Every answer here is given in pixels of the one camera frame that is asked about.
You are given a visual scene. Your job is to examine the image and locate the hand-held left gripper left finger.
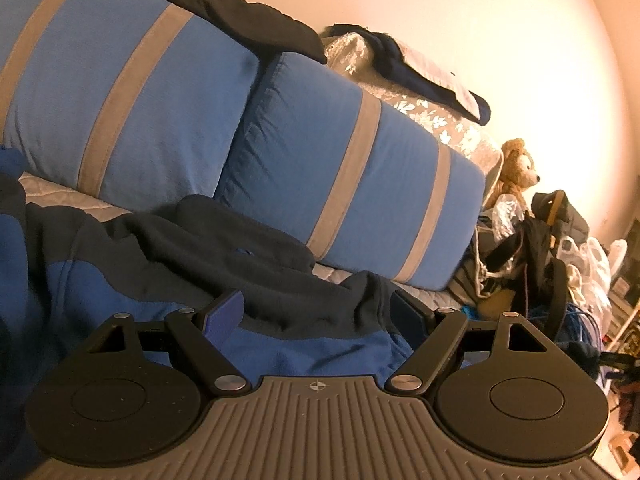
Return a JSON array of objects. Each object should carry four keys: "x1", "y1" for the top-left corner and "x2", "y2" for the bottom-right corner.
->
[{"x1": 81, "y1": 290, "x2": 253, "y2": 396}]

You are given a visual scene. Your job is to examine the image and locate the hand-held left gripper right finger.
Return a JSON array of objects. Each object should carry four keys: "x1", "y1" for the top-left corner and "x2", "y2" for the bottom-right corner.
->
[{"x1": 383, "y1": 291, "x2": 558, "y2": 396}]

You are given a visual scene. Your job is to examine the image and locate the blue and navy sweatshirt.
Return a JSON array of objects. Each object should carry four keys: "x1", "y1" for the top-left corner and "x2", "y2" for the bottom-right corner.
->
[{"x1": 0, "y1": 146, "x2": 471, "y2": 467}]

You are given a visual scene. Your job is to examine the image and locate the grey canvas bag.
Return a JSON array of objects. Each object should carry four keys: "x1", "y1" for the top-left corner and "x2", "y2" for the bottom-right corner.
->
[{"x1": 447, "y1": 215, "x2": 507, "y2": 311}]

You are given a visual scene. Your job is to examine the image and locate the clear plastic bag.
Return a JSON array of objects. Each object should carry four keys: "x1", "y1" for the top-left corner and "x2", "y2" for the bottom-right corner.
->
[{"x1": 490, "y1": 192, "x2": 527, "y2": 241}]

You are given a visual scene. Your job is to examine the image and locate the small blue grey-striped pillow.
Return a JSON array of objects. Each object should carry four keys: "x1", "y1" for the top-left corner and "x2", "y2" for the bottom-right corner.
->
[{"x1": 215, "y1": 51, "x2": 487, "y2": 292}]

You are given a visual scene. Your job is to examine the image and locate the brown teddy bear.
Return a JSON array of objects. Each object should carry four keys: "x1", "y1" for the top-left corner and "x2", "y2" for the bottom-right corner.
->
[{"x1": 482, "y1": 138, "x2": 542, "y2": 222}]

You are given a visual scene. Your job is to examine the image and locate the dark grey bag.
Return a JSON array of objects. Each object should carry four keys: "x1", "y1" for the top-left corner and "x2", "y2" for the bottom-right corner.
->
[{"x1": 531, "y1": 190, "x2": 592, "y2": 256}]

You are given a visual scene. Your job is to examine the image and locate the white plastic bag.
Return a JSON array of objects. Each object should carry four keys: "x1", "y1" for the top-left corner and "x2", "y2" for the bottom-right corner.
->
[{"x1": 557, "y1": 236, "x2": 614, "y2": 332}]

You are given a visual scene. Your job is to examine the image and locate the large blue grey-striped pillow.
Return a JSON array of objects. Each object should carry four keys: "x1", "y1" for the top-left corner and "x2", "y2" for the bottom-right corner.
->
[{"x1": 0, "y1": 0, "x2": 264, "y2": 206}]

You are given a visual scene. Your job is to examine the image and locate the pale grey cloth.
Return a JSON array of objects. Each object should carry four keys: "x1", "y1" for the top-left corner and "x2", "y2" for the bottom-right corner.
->
[{"x1": 397, "y1": 39, "x2": 482, "y2": 117}]

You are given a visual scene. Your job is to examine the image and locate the navy cloth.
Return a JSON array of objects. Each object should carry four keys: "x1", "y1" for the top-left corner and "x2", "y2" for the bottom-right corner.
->
[{"x1": 330, "y1": 22, "x2": 493, "y2": 127}]

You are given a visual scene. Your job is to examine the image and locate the black cloth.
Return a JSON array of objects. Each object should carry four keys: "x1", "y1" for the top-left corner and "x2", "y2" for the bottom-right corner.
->
[{"x1": 92, "y1": 0, "x2": 328, "y2": 65}]

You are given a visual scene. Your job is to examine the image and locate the blue cord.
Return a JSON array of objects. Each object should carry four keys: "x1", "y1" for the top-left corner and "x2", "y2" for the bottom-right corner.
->
[{"x1": 529, "y1": 300, "x2": 603, "y2": 356}]

